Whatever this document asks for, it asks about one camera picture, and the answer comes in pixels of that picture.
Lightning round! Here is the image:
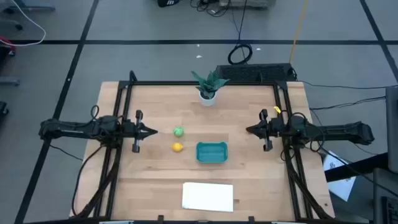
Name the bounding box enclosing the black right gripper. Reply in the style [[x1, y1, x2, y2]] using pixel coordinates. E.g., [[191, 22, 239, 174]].
[[246, 108, 283, 152]]

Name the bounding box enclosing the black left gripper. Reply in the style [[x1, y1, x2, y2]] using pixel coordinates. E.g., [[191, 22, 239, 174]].
[[123, 110, 159, 154]]

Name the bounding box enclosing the teal plastic tupperware container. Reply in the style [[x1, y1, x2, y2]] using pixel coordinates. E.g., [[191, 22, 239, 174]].
[[195, 141, 229, 164]]

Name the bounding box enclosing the green plant in white pot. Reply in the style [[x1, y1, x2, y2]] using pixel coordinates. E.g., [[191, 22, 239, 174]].
[[190, 70, 230, 108]]

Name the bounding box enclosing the white printed paper sheet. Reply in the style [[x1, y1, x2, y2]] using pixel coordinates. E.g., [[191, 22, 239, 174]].
[[322, 151, 358, 202]]

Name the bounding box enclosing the black floor beam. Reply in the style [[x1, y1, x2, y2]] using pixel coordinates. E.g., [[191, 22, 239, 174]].
[[325, 152, 389, 183]]

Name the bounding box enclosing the grey flat box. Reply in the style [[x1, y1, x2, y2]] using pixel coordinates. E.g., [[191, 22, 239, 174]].
[[218, 0, 277, 9]]

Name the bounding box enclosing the black shoe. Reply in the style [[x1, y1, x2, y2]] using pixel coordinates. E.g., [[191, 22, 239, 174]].
[[157, 0, 181, 8]]

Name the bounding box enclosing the dark grey box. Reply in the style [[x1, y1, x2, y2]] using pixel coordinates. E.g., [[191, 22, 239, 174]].
[[373, 167, 398, 224]]

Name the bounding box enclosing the grey floor foot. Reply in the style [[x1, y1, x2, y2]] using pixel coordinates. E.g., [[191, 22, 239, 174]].
[[0, 77, 21, 86]]

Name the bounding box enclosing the red object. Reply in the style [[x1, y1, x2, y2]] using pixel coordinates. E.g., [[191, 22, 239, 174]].
[[0, 35, 17, 53]]

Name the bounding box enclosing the blue-grey table foot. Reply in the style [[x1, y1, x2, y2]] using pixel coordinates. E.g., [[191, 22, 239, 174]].
[[0, 0, 56, 14]]

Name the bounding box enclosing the black metal table frame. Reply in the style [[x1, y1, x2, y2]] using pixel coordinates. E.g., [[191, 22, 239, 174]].
[[73, 70, 333, 223]]

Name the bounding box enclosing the coiled black cable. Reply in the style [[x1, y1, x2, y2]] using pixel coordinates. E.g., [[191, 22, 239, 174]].
[[227, 0, 253, 66]]

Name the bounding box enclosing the black power cable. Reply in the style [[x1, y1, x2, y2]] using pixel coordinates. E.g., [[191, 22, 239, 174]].
[[72, 144, 105, 218]]

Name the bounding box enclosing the thin black floor cable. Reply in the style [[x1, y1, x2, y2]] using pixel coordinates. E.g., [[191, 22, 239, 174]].
[[309, 96, 387, 111], [298, 79, 398, 91]]

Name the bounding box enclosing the yellow cable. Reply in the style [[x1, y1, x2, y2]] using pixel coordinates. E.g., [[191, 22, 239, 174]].
[[289, 0, 309, 65]]

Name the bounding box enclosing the black cable bundle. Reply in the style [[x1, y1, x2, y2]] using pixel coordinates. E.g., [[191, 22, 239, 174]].
[[189, 0, 233, 18]]

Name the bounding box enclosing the white cable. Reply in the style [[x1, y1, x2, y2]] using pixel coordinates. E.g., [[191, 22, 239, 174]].
[[0, 0, 47, 47]]

